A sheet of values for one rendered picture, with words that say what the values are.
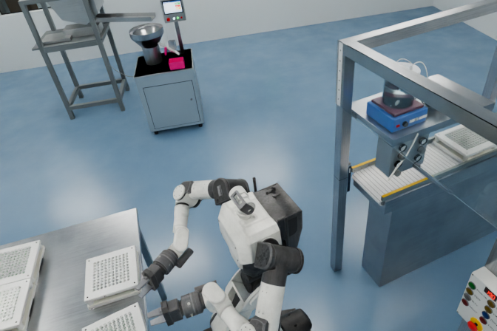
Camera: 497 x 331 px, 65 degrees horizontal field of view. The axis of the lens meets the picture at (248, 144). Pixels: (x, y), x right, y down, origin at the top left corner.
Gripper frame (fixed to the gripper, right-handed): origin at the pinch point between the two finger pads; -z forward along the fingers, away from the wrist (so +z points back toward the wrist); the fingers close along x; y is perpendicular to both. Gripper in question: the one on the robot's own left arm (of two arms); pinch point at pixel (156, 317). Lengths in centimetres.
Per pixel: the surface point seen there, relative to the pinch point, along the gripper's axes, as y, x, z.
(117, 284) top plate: 30.7, 11.3, -17.3
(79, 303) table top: 33, 18, -37
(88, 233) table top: 78, 18, -33
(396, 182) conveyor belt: 38, 14, 138
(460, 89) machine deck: 47, -30, 177
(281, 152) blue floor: 203, 106, 130
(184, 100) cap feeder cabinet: 288, 66, 53
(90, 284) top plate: 36.1, 11.2, -29.4
